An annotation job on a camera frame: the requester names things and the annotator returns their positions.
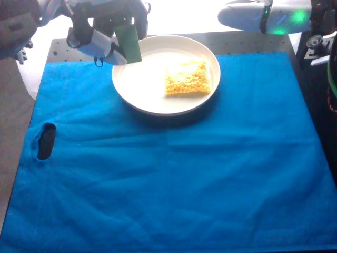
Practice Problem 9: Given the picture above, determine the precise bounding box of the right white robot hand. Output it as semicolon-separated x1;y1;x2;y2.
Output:
217;0;312;36

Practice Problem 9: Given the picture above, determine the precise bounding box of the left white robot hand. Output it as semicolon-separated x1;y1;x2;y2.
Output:
39;0;150;68

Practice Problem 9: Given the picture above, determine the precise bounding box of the green rectangular block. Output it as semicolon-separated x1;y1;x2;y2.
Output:
115;25;143;64

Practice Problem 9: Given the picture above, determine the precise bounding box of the bag of yellow corn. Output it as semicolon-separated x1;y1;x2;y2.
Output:
164;60;212;98

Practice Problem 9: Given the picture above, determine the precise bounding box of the white round plate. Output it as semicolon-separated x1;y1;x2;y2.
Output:
112;34;221;117

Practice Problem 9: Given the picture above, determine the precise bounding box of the blue cloth with handle hole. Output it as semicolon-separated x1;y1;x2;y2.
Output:
0;52;337;253

